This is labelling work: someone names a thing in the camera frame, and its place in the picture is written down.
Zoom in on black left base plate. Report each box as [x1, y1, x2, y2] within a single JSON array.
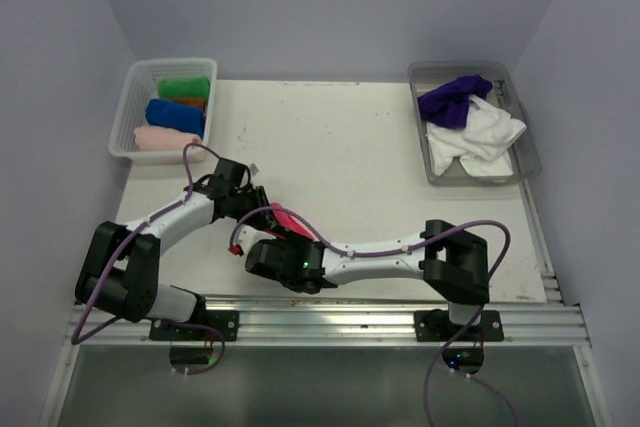
[[149, 310, 240, 342]]

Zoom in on aluminium mounting rail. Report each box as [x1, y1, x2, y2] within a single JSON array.
[[63, 296, 591, 346]]

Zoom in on green rolled towel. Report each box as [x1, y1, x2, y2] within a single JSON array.
[[157, 76, 210, 99]]

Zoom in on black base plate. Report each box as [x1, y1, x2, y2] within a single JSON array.
[[413, 309, 505, 343], [149, 310, 240, 342]]

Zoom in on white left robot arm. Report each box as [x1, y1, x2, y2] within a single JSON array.
[[75, 158, 268, 340]]

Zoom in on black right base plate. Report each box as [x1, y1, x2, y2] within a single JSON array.
[[413, 309, 505, 343]]

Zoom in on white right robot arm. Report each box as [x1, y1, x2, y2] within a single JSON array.
[[237, 220, 489, 340]]

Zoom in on orange rolled towel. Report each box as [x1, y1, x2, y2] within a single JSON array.
[[174, 97, 208, 111]]

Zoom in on white towel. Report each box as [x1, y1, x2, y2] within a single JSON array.
[[426, 95, 527, 178]]

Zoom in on pink red towel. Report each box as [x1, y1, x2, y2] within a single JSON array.
[[271, 203, 315, 240]]

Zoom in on white plastic basket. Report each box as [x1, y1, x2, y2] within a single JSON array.
[[108, 58, 218, 165]]

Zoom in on clear plastic bin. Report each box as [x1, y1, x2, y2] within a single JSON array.
[[408, 61, 541, 187]]

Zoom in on purple towel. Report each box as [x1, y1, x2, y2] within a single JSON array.
[[418, 75, 493, 130]]

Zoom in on light pink rolled towel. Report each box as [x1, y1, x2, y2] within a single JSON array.
[[134, 125, 202, 151]]

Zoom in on blue rolled towel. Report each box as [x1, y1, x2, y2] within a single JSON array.
[[145, 99, 205, 138]]

